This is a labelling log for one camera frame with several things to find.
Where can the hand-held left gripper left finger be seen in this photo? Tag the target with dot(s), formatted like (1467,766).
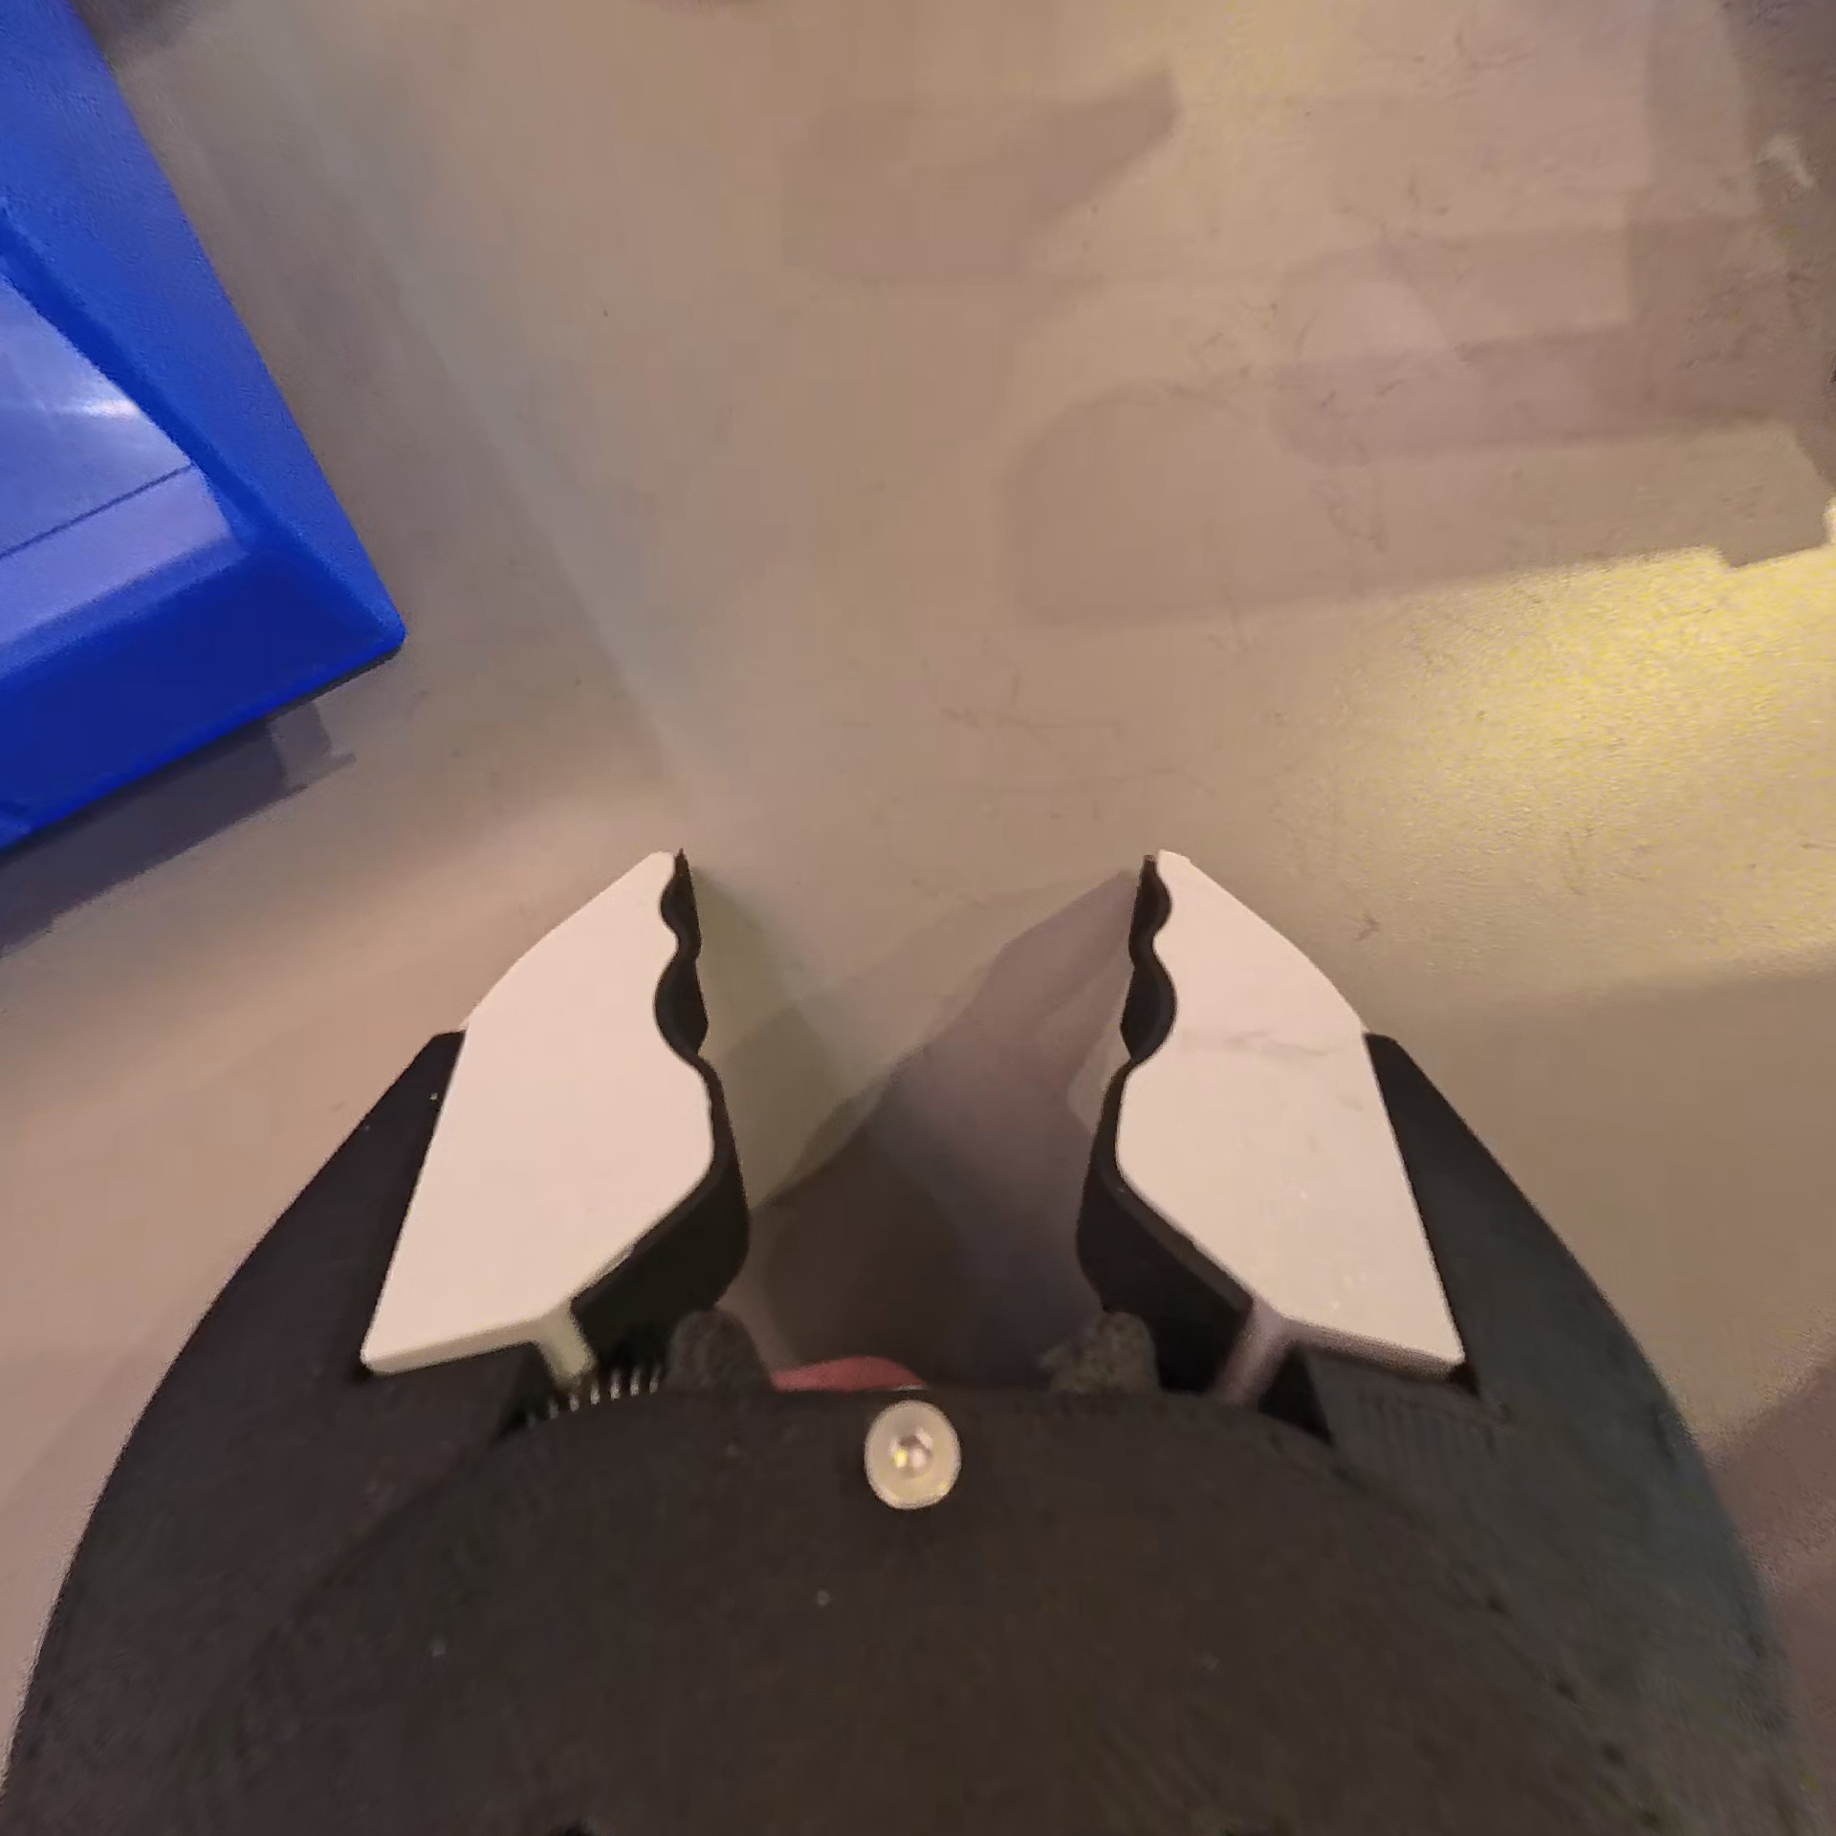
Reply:
(553,1148)

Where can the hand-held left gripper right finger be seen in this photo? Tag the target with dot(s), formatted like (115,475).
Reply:
(1276,1148)

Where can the blue plastic bin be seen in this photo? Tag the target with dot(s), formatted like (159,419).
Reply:
(157,431)

